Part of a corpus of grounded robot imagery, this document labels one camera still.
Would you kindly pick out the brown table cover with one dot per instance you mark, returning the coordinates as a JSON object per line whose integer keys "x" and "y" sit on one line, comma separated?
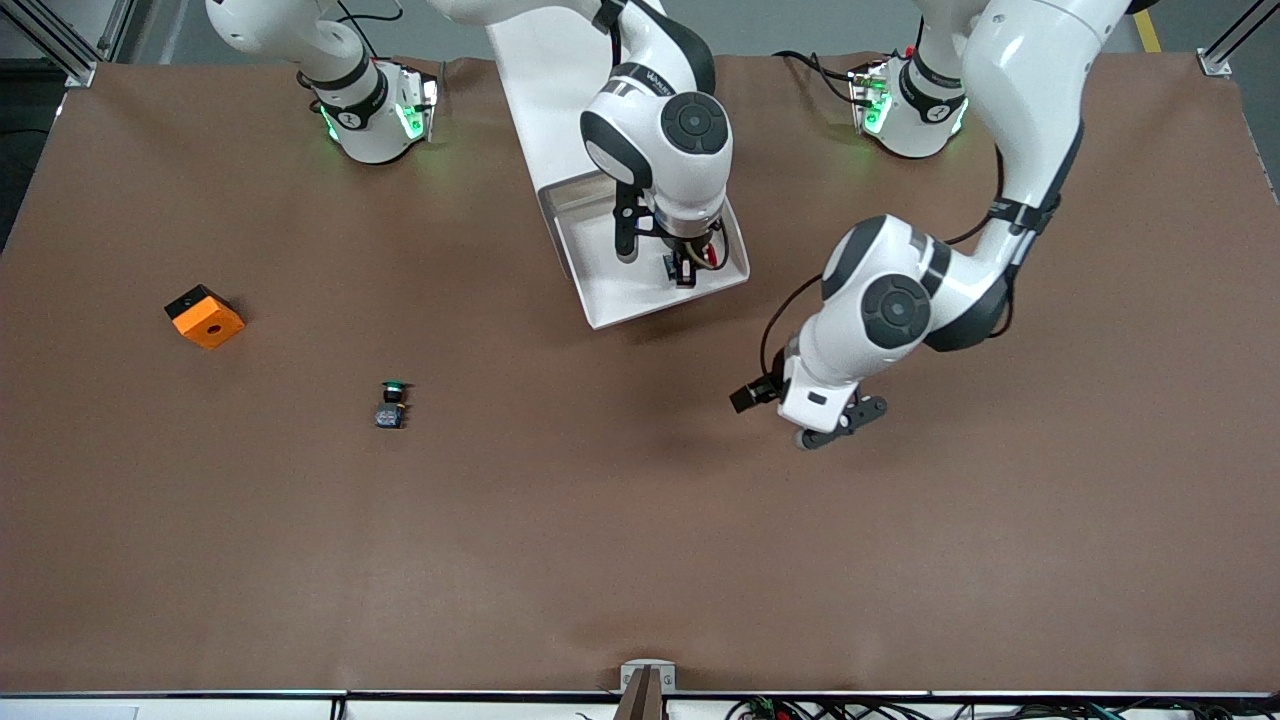
{"x": 640, "y": 520}

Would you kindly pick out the white drawer cabinet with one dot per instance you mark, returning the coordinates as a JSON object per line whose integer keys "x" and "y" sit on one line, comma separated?
{"x": 540, "y": 100}

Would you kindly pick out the aluminium frame post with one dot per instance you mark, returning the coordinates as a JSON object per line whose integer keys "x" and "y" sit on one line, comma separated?
{"x": 1215, "y": 65}
{"x": 80, "y": 70}

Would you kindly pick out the grey metal bracket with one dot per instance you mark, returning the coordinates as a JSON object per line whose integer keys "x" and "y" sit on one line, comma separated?
{"x": 647, "y": 690}

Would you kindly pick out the orange box with hole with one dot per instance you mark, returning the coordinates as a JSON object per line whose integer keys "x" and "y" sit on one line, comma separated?
{"x": 210, "y": 325}

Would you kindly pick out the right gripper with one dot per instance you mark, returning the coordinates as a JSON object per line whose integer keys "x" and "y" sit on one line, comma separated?
{"x": 686, "y": 248}

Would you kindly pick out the green push button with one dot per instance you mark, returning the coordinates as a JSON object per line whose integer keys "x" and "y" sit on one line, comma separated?
{"x": 390, "y": 416}

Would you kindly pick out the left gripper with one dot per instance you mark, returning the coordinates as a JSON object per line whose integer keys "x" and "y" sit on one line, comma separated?
{"x": 765, "y": 391}

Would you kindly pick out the white plastic drawer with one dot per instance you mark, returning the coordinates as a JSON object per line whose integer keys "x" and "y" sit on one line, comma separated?
{"x": 620, "y": 300}

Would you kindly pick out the white table edge rail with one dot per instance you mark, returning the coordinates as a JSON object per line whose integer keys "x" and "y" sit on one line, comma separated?
{"x": 200, "y": 708}

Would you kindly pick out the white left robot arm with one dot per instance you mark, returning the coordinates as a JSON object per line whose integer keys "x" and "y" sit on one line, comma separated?
{"x": 900, "y": 310}

